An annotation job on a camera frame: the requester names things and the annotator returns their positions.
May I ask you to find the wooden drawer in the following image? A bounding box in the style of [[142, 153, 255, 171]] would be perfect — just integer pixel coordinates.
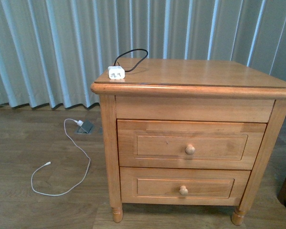
[[120, 167, 250, 201], [117, 120, 266, 170]]

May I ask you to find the white charger with black cable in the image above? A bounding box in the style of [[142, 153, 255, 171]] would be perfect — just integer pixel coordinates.
[[107, 48, 149, 80]]

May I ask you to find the wooden nightstand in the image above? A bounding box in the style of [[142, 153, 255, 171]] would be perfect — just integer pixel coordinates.
[[91, 59, 286, 225]]

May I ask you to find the open grey floor socket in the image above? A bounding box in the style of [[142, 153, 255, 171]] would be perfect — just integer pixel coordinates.
[[75, 120, 94, 134]]

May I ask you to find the grey-white pleated curtain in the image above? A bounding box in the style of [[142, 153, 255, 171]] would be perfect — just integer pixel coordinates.
[[0, 0, 286, 108]]

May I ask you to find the white cable on floor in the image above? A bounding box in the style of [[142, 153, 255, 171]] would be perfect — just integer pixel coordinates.
[[31, 118, 91, 197]]

